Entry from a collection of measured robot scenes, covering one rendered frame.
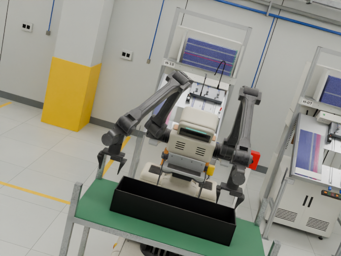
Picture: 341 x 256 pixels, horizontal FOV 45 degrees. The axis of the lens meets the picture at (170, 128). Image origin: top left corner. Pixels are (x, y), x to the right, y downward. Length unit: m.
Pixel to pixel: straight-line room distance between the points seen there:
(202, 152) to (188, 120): 0.22
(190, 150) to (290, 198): 2.25
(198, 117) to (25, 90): 4.35
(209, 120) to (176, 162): 0.32
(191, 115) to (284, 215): 2.46
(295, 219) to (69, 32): 3.49
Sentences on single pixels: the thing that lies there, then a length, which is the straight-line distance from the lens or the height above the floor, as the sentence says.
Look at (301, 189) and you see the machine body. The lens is 4.47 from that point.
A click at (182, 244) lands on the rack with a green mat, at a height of 0.95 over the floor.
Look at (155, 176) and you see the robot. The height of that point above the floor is 0.81.
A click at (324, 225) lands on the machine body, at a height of 0.19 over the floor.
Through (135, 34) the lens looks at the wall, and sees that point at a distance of 5.79.
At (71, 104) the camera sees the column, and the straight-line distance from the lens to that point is 5.59.
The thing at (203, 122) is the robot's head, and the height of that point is 1.34.
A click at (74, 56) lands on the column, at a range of 5.49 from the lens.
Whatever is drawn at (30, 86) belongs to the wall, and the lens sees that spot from 6.35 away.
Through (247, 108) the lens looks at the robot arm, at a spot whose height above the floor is 1.53.
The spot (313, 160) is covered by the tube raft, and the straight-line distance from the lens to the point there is 4.20.
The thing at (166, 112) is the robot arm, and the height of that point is 1.36.
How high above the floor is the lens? 1.90
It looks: 16 degrees down
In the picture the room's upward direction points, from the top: 15 degrees clockwise
